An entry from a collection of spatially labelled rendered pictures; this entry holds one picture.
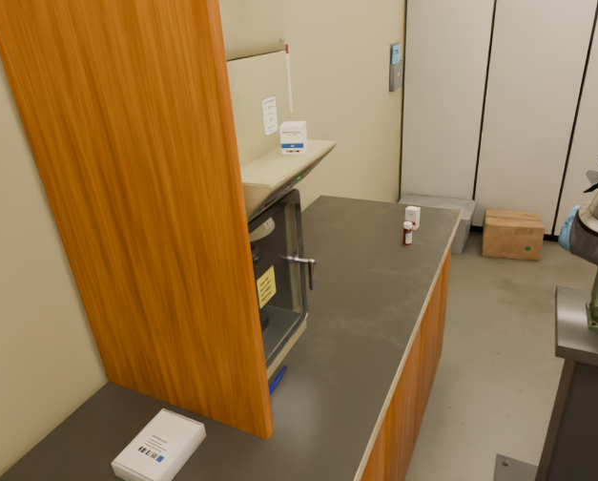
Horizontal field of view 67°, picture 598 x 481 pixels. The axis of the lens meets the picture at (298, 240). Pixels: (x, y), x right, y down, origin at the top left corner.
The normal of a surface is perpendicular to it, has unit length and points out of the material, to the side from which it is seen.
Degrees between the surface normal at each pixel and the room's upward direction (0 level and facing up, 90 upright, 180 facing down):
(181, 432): 0
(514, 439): 0
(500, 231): 88
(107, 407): 0
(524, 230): 85
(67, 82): 90
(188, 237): 90
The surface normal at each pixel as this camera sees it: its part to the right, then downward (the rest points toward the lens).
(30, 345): 0.90, 0.14
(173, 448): -0.07, -0.89
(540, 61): -0.43, 0.43
